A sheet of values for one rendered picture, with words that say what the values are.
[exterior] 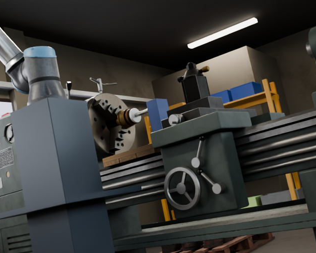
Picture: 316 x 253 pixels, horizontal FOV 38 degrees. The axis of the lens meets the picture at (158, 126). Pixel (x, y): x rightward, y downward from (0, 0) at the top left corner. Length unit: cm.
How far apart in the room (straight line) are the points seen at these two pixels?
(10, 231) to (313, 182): 159
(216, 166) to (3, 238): 136
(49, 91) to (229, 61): 618
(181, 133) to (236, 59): 612
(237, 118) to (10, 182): 129
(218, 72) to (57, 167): 636
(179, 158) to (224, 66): 615
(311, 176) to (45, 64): 99
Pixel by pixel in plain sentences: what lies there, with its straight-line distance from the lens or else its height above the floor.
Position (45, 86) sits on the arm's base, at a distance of 170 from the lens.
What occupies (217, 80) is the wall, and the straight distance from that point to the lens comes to 776.
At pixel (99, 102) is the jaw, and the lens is 214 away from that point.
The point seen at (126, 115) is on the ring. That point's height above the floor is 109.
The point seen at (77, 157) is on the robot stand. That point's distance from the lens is 163.
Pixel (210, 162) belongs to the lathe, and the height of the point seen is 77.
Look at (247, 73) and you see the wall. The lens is 756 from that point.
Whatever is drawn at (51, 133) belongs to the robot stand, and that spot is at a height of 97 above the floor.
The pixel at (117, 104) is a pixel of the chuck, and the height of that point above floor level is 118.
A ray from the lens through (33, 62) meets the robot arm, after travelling 174.
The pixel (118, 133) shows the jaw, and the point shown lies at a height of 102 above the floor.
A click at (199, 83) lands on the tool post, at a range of 178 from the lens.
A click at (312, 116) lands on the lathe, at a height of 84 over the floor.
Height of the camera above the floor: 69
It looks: 9 degrees up
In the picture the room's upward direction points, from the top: 12 degrees counter-clockwise
